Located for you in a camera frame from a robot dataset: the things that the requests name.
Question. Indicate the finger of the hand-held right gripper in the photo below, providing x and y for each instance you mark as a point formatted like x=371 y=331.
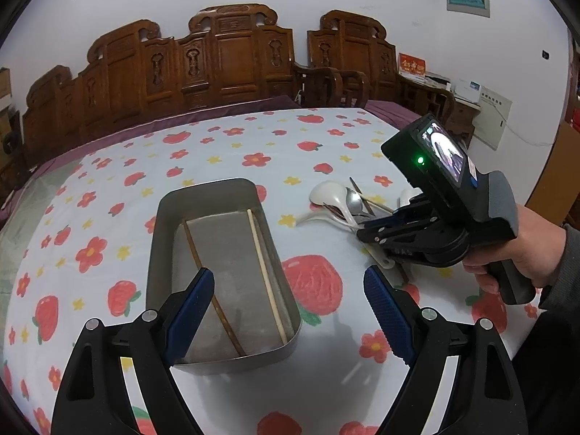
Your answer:
x=405 y=249
x=394 y=226

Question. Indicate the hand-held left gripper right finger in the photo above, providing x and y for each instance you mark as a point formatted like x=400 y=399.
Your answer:
x=387 y=308

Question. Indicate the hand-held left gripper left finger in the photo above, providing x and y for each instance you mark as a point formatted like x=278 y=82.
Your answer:
x=192 y=312

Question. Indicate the light wooden chopstick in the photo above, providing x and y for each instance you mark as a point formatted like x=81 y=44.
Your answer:
x=378 y=205
x=265 y=272

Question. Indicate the dark wooden chopstick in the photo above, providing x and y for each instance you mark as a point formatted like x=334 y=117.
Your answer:
x=190 y=242
x=358 y=192

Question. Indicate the rectangular metal tray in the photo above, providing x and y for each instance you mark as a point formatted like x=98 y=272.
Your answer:
x=231 y=249

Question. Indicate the white ceramic spoon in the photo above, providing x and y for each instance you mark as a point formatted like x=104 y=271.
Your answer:
x=324 y=192

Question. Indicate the person's right forearm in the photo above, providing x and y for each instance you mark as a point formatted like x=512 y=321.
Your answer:
x=557 y=340

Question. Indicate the person's right hand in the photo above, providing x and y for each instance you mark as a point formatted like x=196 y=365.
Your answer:
x=537 y=249

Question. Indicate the white electrical box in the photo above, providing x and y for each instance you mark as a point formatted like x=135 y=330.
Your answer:
x=494 y=115

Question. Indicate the purple seat cushion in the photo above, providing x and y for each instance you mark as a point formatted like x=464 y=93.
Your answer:
x=385 y=111

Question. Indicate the white carton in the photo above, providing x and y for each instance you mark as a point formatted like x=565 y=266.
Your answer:
x=466 y=90

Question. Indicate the red calendar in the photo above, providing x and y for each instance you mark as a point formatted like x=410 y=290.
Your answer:
x=411 y=64

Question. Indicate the strawberry flower printed tablecloth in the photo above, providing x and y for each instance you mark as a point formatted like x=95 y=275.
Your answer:
x=226 y=154

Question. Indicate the carved wooden armchair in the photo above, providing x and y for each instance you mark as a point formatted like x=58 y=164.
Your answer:
x=358 y=50

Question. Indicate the carved wooden sofa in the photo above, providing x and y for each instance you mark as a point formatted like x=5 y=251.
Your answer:
x=226 y=54

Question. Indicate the grey wall panel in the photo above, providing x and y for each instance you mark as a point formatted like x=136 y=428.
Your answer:
x=468 y=1

